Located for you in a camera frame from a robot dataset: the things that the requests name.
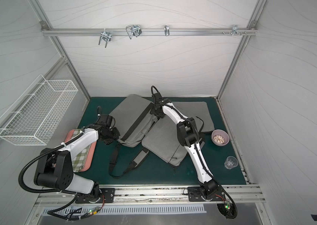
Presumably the grey laptop bag with strap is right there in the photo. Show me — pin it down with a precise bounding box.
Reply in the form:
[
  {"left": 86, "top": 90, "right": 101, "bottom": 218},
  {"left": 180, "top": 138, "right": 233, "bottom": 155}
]
[{"left": 110, "top": 94, "right": 158, "bottom": 148}]

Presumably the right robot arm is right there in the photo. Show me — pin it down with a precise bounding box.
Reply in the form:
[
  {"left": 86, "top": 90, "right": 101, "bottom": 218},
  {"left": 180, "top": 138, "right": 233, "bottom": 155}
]
[{"left": 152, "top": 96, "right": 220, "bottom": 200}]

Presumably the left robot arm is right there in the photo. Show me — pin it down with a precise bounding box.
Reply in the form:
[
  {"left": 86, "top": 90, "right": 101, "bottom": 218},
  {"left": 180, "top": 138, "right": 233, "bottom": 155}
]
[{"left": 18, "top": 126, "right": 120, "bottom": 196}]

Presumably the grey laptop sleeve front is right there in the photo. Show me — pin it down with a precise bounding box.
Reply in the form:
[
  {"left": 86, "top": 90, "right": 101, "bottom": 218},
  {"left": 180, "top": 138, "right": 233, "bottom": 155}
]
[{"left": 142, "top": 116, "right": 187, "bottom": 167}]

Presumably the grey laptop sleeve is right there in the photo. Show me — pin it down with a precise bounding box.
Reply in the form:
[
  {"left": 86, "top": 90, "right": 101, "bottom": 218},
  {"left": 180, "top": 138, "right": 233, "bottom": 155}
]
[
  {"left": 173, "top": 102, "right": 215, "bottom": 133},
  {"left": 142, "top": 116, "right": 187, "bottom": 167}
]

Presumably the grey laptop sleeve back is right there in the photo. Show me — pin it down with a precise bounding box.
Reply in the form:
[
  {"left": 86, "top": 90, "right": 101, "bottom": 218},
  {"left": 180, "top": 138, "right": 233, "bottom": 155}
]
[{"left": 173, "top": 102, "right": 215, "bottom": 133}]

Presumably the green checkered cloth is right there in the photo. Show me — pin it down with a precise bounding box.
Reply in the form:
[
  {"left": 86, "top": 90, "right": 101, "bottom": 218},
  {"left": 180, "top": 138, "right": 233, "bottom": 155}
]
[{"left": 72, "top": 143, "right": 95, "bottom": 173}]

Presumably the pink bowl with snacks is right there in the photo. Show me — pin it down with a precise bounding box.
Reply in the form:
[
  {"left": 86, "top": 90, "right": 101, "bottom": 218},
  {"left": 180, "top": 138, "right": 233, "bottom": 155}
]
[{"left": 211, "top": 129, "right": 230, "bottom": 146}]

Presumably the metal hook small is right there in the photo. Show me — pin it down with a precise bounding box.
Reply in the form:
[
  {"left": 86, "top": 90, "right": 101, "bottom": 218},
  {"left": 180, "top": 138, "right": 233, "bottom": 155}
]
[{"left": 164, "top": 25, "right": 170, "bottom": 37}]

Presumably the metal hook clamp middle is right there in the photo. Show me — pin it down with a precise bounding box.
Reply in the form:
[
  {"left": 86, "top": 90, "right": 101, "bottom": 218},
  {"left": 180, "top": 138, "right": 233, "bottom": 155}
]
[{"left": 126, "top": 24, "right": 142, "bottom": 39}]

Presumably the metal hook clamp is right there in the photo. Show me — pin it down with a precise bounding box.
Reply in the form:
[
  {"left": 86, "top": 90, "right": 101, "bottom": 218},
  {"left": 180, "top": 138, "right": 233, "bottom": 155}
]
[
  {"left": 98, "top": 30, "right": 112, "bottom": 48},
  {"left": 222, "top": 25, "right": 247, "bottom": 37},
  {"left": 126, "top": 24, "right": 142, "bottom": 39}
]

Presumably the green table mat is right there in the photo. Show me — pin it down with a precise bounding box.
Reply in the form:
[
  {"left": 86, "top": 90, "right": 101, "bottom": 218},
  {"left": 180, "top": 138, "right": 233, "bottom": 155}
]
[{"left": 78, "top": 97, "right": 246, "bottom": 186}]

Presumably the metal hook clamp left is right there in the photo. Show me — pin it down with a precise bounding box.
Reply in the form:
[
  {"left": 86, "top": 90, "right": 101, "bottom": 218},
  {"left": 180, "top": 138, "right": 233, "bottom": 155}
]
[{"left": 98, "top": 30, "right": 112, "bottom": 48}]

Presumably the clear plastic cup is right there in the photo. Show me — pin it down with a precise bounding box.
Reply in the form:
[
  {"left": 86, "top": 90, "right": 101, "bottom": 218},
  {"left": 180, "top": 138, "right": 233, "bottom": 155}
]
[{"left": 225, "top": 156, "right": 239, "bottom": 170}]

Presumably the metal hook clamp right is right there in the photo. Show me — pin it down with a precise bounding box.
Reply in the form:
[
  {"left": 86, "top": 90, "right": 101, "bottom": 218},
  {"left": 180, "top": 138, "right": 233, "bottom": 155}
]
[{"left": 222, "top": 25, "right": 247, "bottom": 37}]

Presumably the aluminium crossbar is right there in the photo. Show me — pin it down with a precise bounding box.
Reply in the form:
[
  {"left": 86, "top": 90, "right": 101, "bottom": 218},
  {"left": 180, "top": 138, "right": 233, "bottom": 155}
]
[{"left": 42, "top": 27, "right": 258, "bottom": 37}]

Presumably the black shoulder strap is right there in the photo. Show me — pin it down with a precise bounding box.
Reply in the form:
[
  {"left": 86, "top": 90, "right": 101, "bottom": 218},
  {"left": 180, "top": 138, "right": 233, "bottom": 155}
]
[{"left": 108, "top": 142, "right": 150, "bottom": 179}]

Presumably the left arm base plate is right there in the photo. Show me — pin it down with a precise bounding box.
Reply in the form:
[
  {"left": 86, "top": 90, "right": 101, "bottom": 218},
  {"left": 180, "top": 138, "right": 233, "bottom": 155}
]
[{"left": 75, "top": 188, "right": 115, "bottom": 204}]

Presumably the aluminium front rail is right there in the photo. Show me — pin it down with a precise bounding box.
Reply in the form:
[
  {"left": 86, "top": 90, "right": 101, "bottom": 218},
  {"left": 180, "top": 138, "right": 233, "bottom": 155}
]
[{"left": 34, "top": 184, "right": 266, "bottom": 207}]

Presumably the white wire basket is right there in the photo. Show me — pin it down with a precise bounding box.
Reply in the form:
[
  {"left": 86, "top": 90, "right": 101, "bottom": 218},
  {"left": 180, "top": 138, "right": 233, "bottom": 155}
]
[{"left": 0, "top": 75, "right": 78, "bottom": 146}]

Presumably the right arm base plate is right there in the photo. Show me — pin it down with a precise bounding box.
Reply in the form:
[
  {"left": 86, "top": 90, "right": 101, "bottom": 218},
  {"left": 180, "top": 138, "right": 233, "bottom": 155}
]
[{"left": 182, "top": 187, "right": 226, "bottom": 202}]

